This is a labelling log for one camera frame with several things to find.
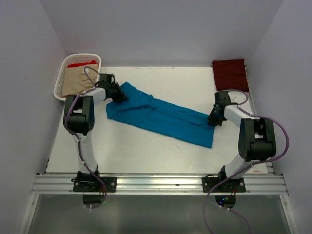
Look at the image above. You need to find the folded dark red shirt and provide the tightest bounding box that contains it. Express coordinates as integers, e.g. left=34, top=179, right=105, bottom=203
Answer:
left=212, top=58, right=249, bottom=92

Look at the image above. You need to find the aluminium mounting rail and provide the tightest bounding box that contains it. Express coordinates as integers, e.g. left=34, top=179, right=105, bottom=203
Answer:
left=32, top=173, right=288, bottom=195

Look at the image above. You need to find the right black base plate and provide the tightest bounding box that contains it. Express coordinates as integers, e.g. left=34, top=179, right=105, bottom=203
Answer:
left=202, top=174, right=246, bottom=193

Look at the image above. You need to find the blue t shirt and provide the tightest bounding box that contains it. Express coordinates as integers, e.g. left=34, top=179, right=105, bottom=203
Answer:
left=106, top=82, right=215, bottom=148

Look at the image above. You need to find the beige shirt in basket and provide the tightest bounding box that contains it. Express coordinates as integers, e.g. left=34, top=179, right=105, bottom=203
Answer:
left=61, top=66, right=93, bottom=98

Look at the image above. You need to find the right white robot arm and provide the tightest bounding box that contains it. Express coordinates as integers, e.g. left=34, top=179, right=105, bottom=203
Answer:
left=204, top=91, right=276, bottom=192

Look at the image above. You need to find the white plastic basket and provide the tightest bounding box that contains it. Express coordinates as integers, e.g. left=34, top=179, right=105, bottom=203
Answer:
left=53, top=53, right=102, bottom=101

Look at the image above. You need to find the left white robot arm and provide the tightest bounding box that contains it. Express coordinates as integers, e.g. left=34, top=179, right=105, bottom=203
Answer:
left=63, top=74, right=129, bottom=193

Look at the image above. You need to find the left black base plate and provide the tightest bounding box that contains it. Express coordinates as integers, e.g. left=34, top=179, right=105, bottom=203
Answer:
left=71, top=175, right=117, bottom=193

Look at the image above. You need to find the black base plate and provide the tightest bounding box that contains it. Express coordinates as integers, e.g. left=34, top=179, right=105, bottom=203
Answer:
left=202, top=174, right=246, bottom=193
left=71, top=175, right=117, bottom=193

